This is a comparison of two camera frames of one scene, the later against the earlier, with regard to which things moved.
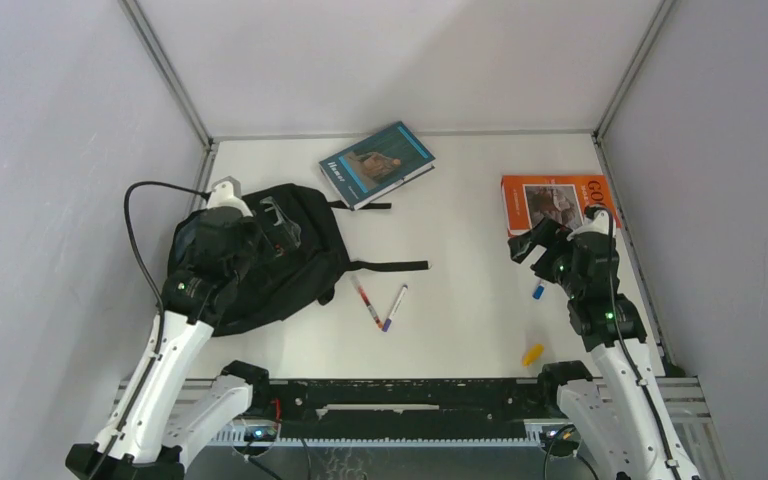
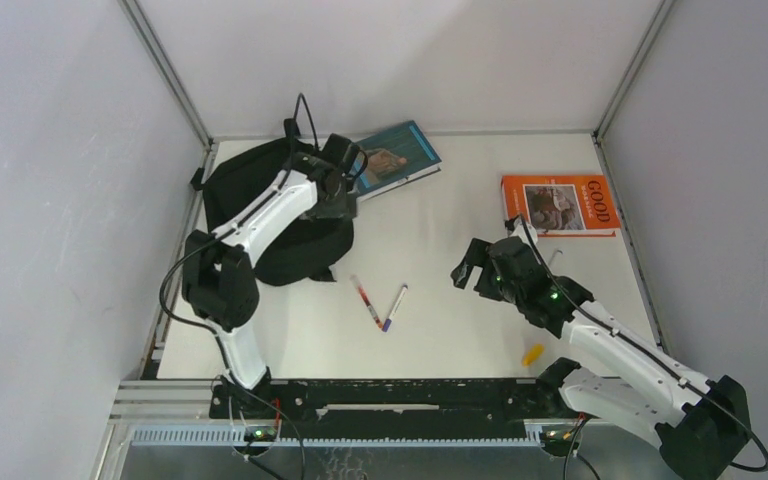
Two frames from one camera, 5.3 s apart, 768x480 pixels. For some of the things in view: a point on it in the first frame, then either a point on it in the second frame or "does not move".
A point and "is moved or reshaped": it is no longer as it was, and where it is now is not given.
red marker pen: x=366 y=301 does not move
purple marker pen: x=388 y=320 does not move
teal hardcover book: x=368 y=168 does not move
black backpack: x=286 y=253 is moved or reshaped
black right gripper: x=548 y=234 to x=476 y=255
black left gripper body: x=246 y=258 to x=343 y=204
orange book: x=531 y=199 does not move
